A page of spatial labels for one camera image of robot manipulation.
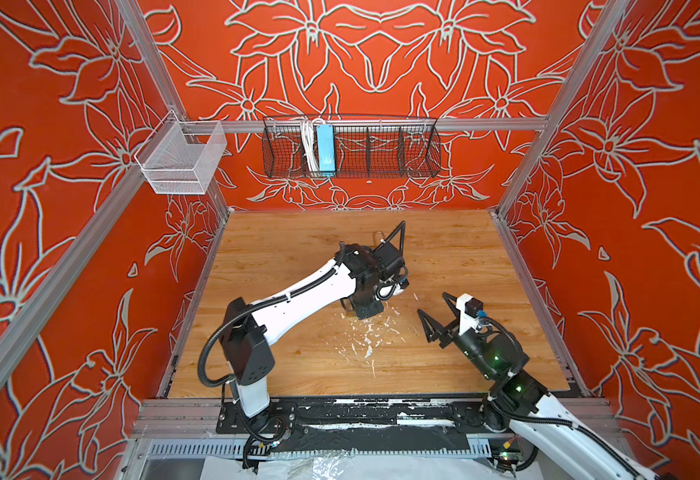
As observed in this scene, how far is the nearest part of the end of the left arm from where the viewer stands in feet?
1.73

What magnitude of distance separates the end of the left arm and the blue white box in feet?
1.26

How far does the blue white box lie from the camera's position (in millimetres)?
896
